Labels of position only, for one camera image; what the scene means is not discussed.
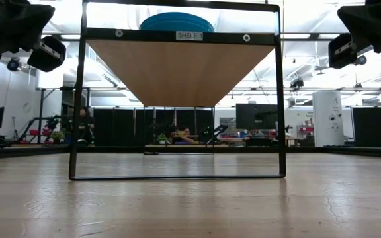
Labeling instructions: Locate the black ceiling spotlight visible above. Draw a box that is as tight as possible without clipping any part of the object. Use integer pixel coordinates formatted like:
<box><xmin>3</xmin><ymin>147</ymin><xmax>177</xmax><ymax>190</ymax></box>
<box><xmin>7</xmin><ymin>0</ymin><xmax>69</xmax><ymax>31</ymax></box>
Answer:
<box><xmin>6</xmin><ymin>56</ymin><xmax>23</xmax><ymax>73</ymax></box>

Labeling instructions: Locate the black metal rack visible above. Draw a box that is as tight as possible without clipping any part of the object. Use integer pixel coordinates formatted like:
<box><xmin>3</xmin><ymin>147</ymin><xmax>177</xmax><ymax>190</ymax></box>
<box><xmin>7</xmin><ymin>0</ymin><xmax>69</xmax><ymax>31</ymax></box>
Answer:
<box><xmin>35</xmin><ymin>86</ymin><xmax>91</xmax><ymax>145</ymax></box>

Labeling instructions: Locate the black ceiling device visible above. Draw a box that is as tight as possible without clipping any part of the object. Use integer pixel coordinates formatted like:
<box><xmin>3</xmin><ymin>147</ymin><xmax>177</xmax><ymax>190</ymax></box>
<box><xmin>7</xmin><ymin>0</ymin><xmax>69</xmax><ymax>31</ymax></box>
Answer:
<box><xmin>289</xmin><ymin>77</ymin><xmax>306</xmax><ymax>91</ymax></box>

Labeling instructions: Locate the white cylindrical column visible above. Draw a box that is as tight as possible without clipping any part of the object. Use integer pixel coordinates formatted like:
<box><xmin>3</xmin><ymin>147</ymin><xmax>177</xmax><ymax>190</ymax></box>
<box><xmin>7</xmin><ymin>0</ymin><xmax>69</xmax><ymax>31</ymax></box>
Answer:
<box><xmin>312</xmin><ymin>89</ymin><xmax>344</xmax><ymax>147</ymax></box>

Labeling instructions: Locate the person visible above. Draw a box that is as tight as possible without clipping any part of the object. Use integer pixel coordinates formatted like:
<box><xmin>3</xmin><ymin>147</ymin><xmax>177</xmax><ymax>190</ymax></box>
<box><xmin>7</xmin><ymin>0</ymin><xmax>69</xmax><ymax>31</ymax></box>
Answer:
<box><xmin>170</xmin><ymin>126</ymin><xmax>196</xmax><ymax>145</ymax></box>
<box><xmin>77</xmin><ymin>106</ymin><xmax>96</xmax><ymax>147</ymax></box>

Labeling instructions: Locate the large black screen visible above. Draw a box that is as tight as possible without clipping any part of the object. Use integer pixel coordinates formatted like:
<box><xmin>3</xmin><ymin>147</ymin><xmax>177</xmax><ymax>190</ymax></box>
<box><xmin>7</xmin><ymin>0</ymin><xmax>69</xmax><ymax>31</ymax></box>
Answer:
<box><xmin>235</xmin><ymin>102</ymin><xmax>279</xmax><ymax>131</ymax></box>

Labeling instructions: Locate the white shelf label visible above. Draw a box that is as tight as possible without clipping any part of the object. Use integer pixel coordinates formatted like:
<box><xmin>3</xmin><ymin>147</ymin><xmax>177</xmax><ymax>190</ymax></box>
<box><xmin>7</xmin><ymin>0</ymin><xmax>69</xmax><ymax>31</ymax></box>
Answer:
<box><xmin>175</xmin><ymin>30</ymin><xmax>204</xmax><ymax>42</ymax></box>

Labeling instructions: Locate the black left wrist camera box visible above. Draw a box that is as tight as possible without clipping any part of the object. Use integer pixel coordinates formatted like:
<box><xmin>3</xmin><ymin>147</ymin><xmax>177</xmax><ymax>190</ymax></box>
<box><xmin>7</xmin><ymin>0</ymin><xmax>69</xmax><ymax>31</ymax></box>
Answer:
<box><xmin>27</xmin><ymin>35</ymin><xmax>67</xmax><ymax>73</ymax></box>

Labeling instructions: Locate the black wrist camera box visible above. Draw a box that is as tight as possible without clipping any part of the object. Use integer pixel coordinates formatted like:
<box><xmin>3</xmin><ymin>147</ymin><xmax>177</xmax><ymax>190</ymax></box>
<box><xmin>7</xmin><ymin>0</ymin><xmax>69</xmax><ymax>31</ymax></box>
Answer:
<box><xmin>27</xmin><ymin>35</ymin><xmax>67</xmax><ymax>73</ymax></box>
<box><xmin>327</xmin><ymin>32</ymin><xmax>359</xmax><ymax>70</ymax></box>

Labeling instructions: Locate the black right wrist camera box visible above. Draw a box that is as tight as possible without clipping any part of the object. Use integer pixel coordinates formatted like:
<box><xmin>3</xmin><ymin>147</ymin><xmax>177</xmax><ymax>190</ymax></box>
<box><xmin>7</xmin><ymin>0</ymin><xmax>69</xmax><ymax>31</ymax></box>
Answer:
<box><xmin>327</xmin><ymin>32</ymin><xmax>359</xmax><ymax>70</ymax></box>

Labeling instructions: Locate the black partition wall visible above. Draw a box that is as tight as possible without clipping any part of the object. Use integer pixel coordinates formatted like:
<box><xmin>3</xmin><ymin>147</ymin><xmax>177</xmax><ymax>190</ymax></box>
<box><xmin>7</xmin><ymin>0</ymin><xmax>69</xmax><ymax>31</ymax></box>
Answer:
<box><xmin>351</xmin><ymin>106</ymin><xmax>381</xmax><ymax>148</ymax></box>
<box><xmin>92</xmin><ymin>106</ymin><xmax>216</xmax><ymax>148</ymax></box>

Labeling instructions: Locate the black aluminium table frame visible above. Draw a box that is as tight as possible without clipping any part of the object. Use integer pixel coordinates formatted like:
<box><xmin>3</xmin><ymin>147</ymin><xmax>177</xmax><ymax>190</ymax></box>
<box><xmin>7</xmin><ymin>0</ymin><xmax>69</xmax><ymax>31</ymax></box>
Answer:
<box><xmin>0</xmin><ymin>145</ymin><xmax>381</xmax><ymax>161</ymax></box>

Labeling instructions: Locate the wooden shelf with black frame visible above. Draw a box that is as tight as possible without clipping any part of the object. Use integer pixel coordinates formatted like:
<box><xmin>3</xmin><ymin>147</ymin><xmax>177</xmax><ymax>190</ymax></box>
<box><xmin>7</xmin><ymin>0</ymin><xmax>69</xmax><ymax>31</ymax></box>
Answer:
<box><xmin>68</xmin><ymin>0</ymin><xmax>287</xmax><ymax>182</ymax></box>

